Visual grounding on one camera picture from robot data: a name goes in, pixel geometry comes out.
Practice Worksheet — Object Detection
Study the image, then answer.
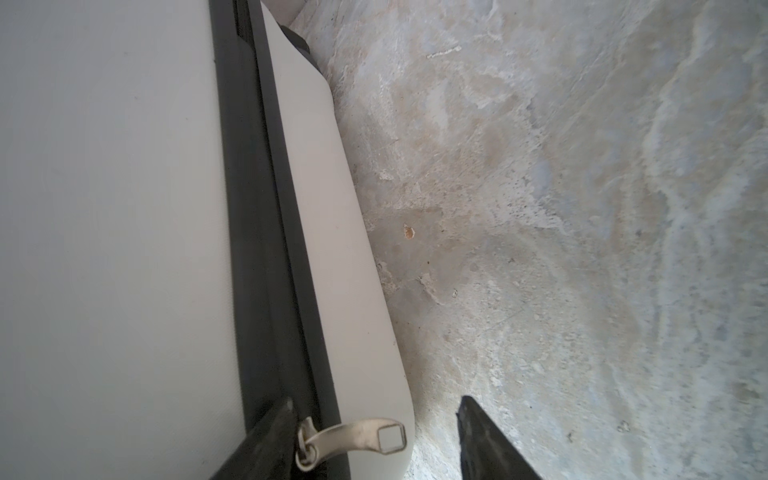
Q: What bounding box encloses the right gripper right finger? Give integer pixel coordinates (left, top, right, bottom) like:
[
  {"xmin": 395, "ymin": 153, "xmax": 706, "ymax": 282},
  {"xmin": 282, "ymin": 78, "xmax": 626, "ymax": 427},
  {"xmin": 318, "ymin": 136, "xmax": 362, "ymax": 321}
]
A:
[{"xmin": 456, "ymin": 396, "xmax": 541, "ymax": 480}]

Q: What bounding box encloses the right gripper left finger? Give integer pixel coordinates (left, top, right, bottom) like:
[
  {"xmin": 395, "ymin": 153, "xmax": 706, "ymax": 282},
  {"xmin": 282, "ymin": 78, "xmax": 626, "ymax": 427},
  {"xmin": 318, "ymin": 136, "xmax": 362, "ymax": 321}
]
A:
[{"xmin": 211, "ymin": 397, "xmax": 298, "ymax": 480}]

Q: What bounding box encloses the white suitcase with black lining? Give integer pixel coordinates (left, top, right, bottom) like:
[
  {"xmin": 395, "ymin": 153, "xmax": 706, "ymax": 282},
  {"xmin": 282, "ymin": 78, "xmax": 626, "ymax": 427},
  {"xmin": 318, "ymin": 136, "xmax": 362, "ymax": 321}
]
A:
[{"xmin": 1, "ymin": 1, "xmax": 415, "ymax": 479}]

